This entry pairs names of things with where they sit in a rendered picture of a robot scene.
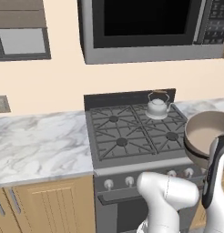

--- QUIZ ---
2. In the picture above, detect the grey glass-front wall cabinet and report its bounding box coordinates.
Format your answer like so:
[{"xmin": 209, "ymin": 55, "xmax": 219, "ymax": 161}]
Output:
[{"xmin": 0, "ymin": 0, "xmax": 52, "ymax": 62}]

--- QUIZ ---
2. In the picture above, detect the stainless steel microwave oven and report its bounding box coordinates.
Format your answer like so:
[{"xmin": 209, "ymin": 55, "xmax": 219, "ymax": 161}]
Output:
[{"xmin": 76, "ymin": 0, "xmax": 224, "ymax": 66}]

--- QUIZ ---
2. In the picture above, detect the dark oven door handle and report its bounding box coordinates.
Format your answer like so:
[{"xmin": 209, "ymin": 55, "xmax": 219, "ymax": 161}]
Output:
[{"xmin": 97, "ymin": 188, "xmax": 143, "ymax": 206}]

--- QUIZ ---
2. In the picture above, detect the white kettle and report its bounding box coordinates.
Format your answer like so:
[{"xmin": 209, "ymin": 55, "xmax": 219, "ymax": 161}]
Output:
[{"xmin": 145, "ymin": 90, "xmax": 176, "ymax": 121}]

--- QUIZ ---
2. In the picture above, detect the wide tan wooden cabinet door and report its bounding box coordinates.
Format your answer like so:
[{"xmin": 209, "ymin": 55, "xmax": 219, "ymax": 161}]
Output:
[{"xmin": 4, "ymin": 174, "xmax": 97, "ymax": 233}]

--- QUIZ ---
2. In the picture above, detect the grey wall outlet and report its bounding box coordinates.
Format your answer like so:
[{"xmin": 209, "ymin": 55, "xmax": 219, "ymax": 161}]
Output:
[{"xmin": 0, "ymin": 95, "xmax": 12, "ymax": 114}]

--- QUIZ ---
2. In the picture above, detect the silver microwave door handle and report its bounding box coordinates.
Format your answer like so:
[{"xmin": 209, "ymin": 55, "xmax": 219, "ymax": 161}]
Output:
[{"xmin": 193, "ymin": 0, "xmax": 208, "ymax": 46}]

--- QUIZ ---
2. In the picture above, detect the grey gas stove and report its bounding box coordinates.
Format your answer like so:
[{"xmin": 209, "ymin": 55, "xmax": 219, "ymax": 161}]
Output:
[{"xmin": 83, "ymin": 87, "xmax": 209, "ymax": 233}]

